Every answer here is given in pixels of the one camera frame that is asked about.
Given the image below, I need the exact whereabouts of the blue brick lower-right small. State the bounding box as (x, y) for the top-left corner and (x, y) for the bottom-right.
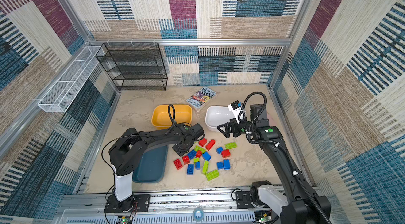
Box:
(216, 162), (224, 170)

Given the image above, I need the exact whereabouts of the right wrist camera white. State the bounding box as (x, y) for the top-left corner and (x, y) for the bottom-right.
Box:
(228, 100), (246, 124)

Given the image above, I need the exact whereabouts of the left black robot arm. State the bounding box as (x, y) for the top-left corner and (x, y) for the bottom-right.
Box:
(104, 104), (205, 214)

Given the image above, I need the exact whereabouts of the green long centre brick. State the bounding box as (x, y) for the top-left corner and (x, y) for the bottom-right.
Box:
(194, 145), (206, 154)

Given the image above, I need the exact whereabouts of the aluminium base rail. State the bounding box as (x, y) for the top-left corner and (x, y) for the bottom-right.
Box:
(52, 186), (280, 224)

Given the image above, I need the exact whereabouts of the red lego brick right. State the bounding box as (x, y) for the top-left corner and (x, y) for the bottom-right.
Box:
(221, 149), (231, 159)

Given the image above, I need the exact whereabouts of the yellow plastic bin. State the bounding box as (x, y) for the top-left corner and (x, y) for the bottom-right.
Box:
(151, 104), (193, 130)

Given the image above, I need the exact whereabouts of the green upright long brick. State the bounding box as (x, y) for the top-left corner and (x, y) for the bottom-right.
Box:
(201, 161), (209, 174)

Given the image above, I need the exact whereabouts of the black wire shelf rack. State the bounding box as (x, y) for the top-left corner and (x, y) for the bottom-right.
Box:
(96, 42), (168, 91)

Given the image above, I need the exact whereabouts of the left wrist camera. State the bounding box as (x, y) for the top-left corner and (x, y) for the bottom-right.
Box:
(190, 123), (205, 142)

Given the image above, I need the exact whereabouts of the white plastic bin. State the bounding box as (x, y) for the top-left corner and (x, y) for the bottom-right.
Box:
(205, 105), (235, 132)

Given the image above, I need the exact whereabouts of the green lego brick right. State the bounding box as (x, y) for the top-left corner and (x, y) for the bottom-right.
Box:
(225, 142), (237, 150)

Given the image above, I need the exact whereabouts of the dark teal plastic bin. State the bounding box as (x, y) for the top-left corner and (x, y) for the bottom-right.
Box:
(132, 146), (168, 183)

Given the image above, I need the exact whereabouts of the paperback children's book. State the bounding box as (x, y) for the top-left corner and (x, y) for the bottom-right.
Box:
(186, 86), (217, 112)

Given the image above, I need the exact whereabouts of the blue tall brick lower-right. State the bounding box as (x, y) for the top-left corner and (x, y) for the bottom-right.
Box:
(223, 159), (231, 170)

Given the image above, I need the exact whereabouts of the red square lego brick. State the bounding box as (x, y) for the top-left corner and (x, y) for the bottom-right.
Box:
(198, 138), (207, 148)

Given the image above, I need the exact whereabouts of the small red centre brick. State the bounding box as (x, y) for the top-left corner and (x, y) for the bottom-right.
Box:
(196, 150), (202, 158)

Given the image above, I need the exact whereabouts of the white wire mesh basket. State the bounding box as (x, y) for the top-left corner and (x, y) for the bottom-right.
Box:
(38, 46), (100, 113)

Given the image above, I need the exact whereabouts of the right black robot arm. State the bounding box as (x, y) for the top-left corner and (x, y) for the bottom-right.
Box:
(217, 92), (331, 224)

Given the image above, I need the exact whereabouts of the small blue lego brick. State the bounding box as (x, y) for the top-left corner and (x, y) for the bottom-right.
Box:
(216, 147), (223, 154)

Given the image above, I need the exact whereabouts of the small blue brick lower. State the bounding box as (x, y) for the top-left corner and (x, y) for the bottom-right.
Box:
(194, 161), (200, 170)

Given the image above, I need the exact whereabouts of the green long brick bottom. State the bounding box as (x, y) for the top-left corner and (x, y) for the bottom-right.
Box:
(206, 170), (219, 181)

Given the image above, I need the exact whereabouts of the red long lego brick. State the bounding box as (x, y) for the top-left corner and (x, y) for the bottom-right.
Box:
(205, 139), (216, 151)

